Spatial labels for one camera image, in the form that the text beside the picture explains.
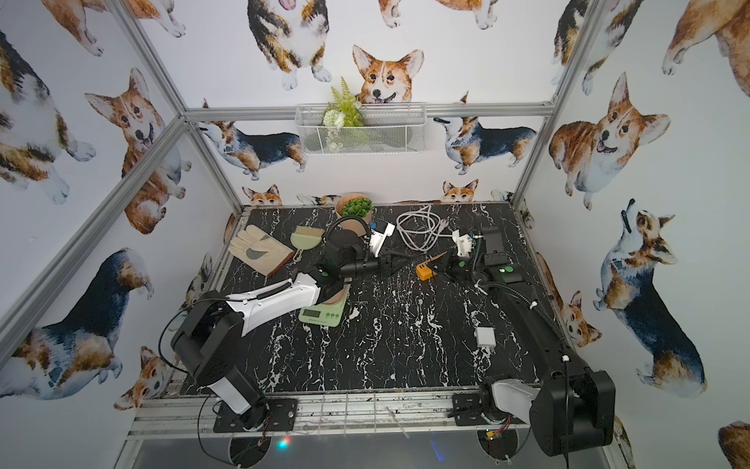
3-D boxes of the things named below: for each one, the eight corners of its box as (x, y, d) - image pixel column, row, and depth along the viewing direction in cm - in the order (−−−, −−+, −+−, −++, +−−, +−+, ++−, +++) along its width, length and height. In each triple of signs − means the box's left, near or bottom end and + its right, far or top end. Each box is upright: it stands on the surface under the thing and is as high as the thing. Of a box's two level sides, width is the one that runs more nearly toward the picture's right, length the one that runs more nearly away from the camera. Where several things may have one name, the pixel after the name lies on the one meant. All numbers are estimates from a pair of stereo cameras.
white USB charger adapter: (477, 347, 87) (479, 344, 85) (474, 329, 90) (476, 326, 88) (495, 347, 87) (498, 344, 85) (492, 329, 90) (494, 326, 88)
